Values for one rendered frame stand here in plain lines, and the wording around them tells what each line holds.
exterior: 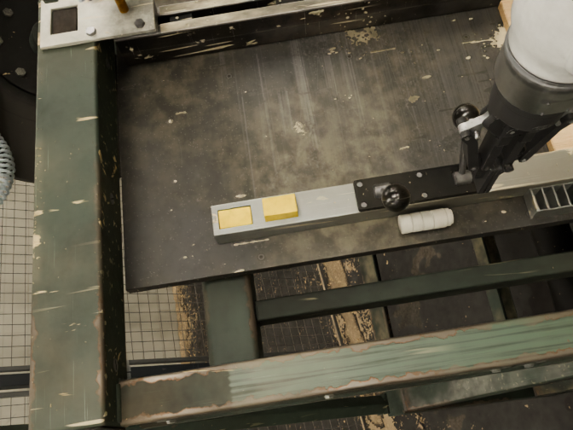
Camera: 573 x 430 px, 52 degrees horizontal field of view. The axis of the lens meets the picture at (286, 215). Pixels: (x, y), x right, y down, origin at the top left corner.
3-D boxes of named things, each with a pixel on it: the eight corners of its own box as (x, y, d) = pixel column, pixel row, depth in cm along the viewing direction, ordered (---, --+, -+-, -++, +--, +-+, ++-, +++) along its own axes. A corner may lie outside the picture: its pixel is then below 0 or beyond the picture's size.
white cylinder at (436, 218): (400, 236, 90) (452, 229, 90) (402, 230, 87) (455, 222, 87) (396, 219, 91) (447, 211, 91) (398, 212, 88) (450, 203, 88)
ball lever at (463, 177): (477, 188, 86) (485, 109, 78) (453, 193, 86) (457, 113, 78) (469, 174, 89) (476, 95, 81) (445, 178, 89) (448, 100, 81)
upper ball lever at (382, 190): (395, 200, 89) (415, 211, 75) (370, 204, 89) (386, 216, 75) (391, 176, 88) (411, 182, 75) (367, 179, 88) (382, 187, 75)
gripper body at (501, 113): (506, 119, 55) (483, 164, 64) (594, 105, 55) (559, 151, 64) (484, 55, 58) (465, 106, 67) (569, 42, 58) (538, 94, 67)
